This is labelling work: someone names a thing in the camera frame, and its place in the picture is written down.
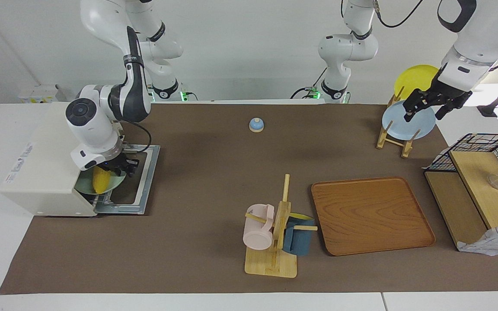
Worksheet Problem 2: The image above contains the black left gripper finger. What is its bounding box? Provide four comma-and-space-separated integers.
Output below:
435, 102, 455, 121
403, 100, 425, 123

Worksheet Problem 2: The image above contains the yellow banana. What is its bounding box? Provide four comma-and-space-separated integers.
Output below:
92, 166, 112, 194

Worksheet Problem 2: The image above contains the mint green plate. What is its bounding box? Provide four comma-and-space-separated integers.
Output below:
74, 168, 125, 195

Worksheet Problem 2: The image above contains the white toaster oven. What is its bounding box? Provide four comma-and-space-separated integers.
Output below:
0, 102, 161, 217

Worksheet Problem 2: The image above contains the light blue plate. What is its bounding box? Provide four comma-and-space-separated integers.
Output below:
381, 100, 437, 141

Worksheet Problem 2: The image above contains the yellow plate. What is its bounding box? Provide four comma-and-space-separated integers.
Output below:
394, 64, 440, 101

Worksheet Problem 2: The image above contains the wooden dish rack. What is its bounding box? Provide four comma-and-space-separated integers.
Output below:
376, 86, 422, 159

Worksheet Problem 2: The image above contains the brown table mat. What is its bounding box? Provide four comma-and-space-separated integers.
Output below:
0, 102, 498, 295

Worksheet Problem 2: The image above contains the wooden shelf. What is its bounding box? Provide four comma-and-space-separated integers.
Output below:
424, 150, 498, 252

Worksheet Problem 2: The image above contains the white small box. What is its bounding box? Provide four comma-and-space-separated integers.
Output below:
19, 84, 60, 104

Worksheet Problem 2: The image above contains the wooden serving tray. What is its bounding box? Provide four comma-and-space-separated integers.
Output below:
311, 176, 436, 257

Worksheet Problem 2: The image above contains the pink mug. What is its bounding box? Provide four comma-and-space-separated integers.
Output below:
243, 204, 275, 251

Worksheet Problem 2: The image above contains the wooden mug tree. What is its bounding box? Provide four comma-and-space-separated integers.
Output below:
244, 174, 319, 278

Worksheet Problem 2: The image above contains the dark blue mug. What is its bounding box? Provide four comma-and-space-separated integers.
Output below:
282, 213, 316, 256

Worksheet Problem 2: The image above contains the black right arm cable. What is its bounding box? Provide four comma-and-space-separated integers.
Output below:
121, 120, 153, 154

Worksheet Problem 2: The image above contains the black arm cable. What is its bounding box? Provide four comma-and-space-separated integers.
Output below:
373, 0, 427, 29
121, 120, 153, 154

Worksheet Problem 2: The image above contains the black wire basket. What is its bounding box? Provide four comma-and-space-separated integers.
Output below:
428, 133, 498, 199

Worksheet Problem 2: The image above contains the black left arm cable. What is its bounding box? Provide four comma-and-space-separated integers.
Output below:
373, 0, 427, 29

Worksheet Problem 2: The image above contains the black base cable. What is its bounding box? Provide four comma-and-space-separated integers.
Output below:
290, 67, 328, 99

